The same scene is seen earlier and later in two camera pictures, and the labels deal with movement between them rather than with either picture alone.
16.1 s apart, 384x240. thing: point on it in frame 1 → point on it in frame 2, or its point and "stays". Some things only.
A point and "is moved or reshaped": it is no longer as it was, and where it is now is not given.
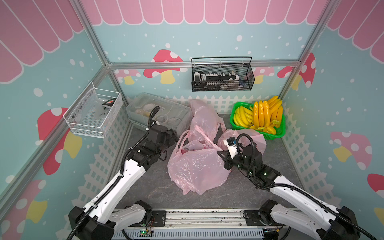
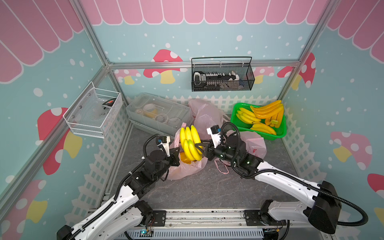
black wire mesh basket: x=222 y=73 stays
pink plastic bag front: x=195 y=164 is moved or reshaped
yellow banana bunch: x=244 y=117 → x=189 y=138
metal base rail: x=197 y=224 stays
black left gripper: x=172 y=137 → x=174 y=155
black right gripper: x=226 y=159 → x=209 y=150
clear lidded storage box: x=170 y=113 stays
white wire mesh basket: x=93 y=112 stays
